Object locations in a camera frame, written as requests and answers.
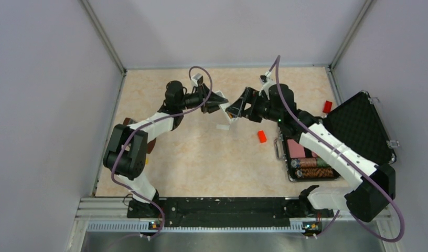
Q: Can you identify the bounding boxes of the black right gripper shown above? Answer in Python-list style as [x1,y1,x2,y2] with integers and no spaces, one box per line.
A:
[226,87,283,123]

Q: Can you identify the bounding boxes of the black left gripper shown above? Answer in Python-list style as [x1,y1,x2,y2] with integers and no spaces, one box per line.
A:
[178,83,228,113]

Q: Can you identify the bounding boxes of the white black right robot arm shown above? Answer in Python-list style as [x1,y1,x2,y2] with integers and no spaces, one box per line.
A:
[226,84,395,222]

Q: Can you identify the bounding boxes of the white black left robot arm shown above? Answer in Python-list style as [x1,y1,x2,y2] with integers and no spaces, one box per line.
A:
[103,80,228,217]

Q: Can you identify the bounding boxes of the orange rectangular block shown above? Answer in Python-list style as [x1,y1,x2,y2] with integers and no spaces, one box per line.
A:
[257,130,268,143]

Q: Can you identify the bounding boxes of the white battery cover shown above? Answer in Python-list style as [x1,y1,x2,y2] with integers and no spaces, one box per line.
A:
[216,124,230,131]

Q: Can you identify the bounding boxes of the pink card box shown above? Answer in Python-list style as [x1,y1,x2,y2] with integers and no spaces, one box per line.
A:
[287,139,306,159]

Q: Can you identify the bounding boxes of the brown round object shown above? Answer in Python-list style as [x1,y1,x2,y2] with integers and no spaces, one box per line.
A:
[122,118,156,154]

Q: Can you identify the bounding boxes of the red toy brick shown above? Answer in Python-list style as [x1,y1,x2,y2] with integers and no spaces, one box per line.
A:
[323,100,333,114]

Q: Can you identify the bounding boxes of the black poker chip case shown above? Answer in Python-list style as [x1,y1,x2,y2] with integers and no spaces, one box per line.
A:
[277,90,397,182]

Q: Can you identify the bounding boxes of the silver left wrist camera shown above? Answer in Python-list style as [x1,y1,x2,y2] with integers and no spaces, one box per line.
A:
[191,73,204,87]

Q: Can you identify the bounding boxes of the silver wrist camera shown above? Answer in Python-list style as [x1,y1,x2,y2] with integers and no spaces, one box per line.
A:
[191,73,204,87]
[260,71,276,93]

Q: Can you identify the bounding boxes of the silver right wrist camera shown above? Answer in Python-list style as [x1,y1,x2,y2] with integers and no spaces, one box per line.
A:
[260,71,276,93]

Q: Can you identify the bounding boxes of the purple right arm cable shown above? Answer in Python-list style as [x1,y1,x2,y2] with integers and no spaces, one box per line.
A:
[267,55,406,244]

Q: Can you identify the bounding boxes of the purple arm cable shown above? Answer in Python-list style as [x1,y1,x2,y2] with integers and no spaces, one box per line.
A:
[111,66,214,240]
[267,55,406,244]

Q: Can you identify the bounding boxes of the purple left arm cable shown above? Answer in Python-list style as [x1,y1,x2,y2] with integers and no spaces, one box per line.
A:
[111,66,214,240]

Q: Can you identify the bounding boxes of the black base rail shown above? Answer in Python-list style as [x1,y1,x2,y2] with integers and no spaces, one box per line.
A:
[127,197,334,228]

